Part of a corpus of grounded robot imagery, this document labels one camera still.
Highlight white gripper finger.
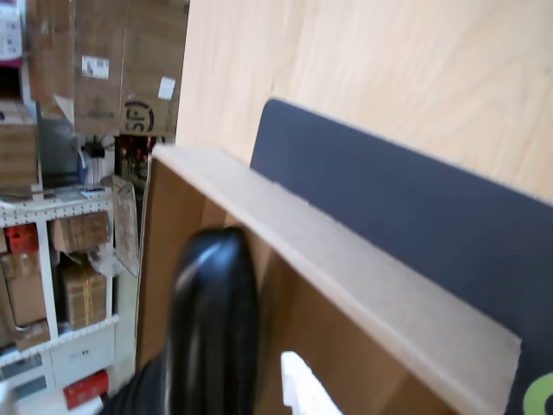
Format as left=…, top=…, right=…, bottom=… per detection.
left=279, top=350, right=332, bottom=415

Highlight black leather dress shoe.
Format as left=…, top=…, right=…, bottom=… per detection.
left=101, top=227, right=260, bottom=415

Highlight open cardboard box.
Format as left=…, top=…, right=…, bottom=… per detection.
left=136, top=144, right=523, bottom=415

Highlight small cardboard box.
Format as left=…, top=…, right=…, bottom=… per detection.
left=50, top=210, right=111, bottom=254

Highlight taped cardboard box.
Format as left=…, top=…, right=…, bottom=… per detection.
left=2, top=252, right=48, bottom=328

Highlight orange red box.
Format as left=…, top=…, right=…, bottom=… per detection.
left=4, top=224, right=40, bottom=256

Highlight brown cardboard box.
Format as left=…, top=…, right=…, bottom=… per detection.
left=0, top=99, right=40, bottom=188

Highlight white box with purple stripe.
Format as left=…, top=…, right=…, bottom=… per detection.
left=0, top=0, right=23, bottom=69

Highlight dark mat with WOWROBO print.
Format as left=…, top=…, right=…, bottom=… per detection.
left=250, top=98, right=553, bottom=415

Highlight grey drawer cabinet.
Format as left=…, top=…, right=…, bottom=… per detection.
left=0, top=323, right=118, bottom=415

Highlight clear plastic sheet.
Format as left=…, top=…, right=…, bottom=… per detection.
left=111, top=175, right=142, bottom=278

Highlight white metal shelf rack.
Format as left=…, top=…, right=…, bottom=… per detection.
left=0, top=196, right=120, bottom=390

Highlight large carton with SF logo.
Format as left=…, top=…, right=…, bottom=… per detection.
left=71, top=0, right=190, bottom=136

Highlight plain brown carton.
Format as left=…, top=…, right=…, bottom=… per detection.
left=25, top=0, right=75, bottom=120

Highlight strapped cardboard box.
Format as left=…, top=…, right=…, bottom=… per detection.
left=60, top=263, right=108, bottom=332

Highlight blue white wire spool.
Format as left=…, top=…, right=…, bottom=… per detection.
left=76, top=144, right=114, bottom=189

